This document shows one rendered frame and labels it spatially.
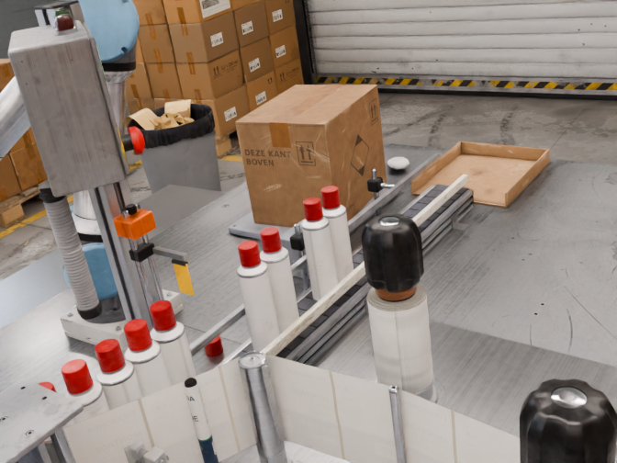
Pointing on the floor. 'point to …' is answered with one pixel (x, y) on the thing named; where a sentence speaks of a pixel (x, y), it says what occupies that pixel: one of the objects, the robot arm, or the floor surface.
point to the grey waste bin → (184, 163)
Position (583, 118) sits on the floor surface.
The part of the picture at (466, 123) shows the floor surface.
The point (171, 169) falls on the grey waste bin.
